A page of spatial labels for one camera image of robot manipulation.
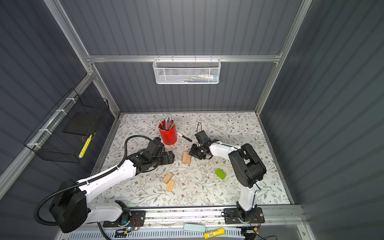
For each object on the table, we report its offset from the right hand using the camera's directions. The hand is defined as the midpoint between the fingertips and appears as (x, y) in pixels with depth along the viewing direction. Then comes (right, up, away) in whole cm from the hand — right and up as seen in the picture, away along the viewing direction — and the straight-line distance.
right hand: (191, 154), depth 94 cm
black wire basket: (-62, +13, -22) cm, 67 cm away
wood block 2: (-2, -2, -1) cm, 3 cm away
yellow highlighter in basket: (-49, +8, -25) cm, 56 cm away
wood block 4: (-11, -16, -11) cm, 22 cm away
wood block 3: (-14, -12, -9) cm, 20 cm away
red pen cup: (-16, +16, +3) cm, 23 cm away
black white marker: (-6, +11, +11) cm, 16 cm away
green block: (+17, -10, -7) cm, 21 cm away
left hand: (-13, +1, -10) cm, 16 cm away
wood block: (-4, -2, 0) cm, 5 cm away
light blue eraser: (+2, -30, -25) cm, 39 cm away
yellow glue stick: (+11, -31, -26) cm, 42 cm away
